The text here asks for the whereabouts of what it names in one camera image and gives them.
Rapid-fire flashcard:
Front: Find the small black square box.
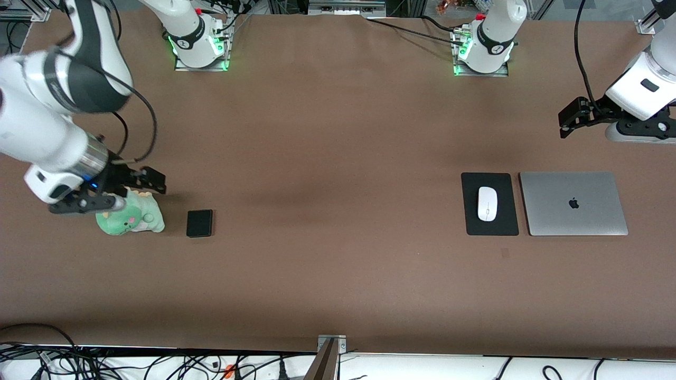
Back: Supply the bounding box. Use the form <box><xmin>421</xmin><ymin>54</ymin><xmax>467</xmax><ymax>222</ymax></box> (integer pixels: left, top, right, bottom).
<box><xmin>186</xmin><ymin>209</ymin><xmax>214</xmax><ymax>239</ymax></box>

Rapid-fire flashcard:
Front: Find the white computer mouse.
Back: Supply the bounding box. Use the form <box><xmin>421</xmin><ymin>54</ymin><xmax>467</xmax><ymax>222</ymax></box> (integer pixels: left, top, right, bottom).
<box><xmin>477</xmin><ymin>186</ymin><xmax>499</xmax><ymax>222</ymax></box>

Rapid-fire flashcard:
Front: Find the black mouse pad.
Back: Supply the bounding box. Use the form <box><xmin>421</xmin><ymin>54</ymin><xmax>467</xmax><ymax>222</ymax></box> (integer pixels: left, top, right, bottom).
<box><xmin>461</xmin><ymin>172</ymin><xmax>520</xmax><ymax>236</ymax></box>

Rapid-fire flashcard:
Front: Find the green dinosaur plush toy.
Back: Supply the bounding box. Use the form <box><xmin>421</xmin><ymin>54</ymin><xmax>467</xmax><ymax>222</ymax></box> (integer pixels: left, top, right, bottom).
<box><xmin>95</xmin><ymin>190</ymin><xmax>166</xmax><ymax>236</ymax></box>

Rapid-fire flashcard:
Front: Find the grey closed laptop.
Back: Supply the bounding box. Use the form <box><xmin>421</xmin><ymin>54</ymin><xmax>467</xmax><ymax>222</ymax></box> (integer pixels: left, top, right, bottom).
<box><xmin>519</xmin><ymin>170</ymin><xmax>630</xmax><ymax>237</ymax></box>

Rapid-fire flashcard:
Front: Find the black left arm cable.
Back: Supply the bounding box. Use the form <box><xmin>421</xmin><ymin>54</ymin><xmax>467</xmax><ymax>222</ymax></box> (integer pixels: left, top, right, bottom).
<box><xmin>574</xmin><ymin>0</ymin><xmax>604</xmax><ymax>115</ymax></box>

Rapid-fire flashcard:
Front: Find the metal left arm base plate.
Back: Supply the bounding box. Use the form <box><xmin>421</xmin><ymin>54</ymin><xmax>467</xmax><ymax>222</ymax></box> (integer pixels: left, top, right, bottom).
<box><xmin>450</xmin><ymin>27</ymin><xmax>510</xmax><ymax>78</ymax></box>

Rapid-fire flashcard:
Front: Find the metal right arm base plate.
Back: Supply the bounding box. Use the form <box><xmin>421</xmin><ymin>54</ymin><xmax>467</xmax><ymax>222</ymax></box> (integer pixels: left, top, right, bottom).
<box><xmin>174</xmin><ymin>21</ymin><xmax>233</xmax><ymax>72</ymax></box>

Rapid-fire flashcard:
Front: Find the black looped floor cable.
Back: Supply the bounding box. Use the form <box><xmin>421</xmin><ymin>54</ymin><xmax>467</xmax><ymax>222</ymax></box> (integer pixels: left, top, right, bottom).
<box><xmin>0</xmin><ymin>322</ymin><xmax>81</xmax><ymax>380</ymax></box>

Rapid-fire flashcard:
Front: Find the black cable lying on table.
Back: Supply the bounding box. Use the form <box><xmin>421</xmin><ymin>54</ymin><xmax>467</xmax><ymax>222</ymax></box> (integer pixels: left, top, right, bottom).
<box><xmin>365</xmin><ymin>18</ymin><xmax>466</xmax><ymax>47</ymax></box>

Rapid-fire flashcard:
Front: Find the metal table edge bracket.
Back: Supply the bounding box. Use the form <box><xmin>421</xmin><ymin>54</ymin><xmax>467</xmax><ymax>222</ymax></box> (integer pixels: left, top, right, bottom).
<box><xmin>317</xmin><ymin>334</ymin><xmax>348</xmax><ymax>354</ymax></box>

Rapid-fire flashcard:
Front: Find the metal frame panel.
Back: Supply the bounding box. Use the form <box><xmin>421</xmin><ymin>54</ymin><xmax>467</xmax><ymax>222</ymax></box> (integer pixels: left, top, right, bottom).
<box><xmin>308</xmin><ymin>0</ymin><xmax>387</xmax><ymax>17</ymax></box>

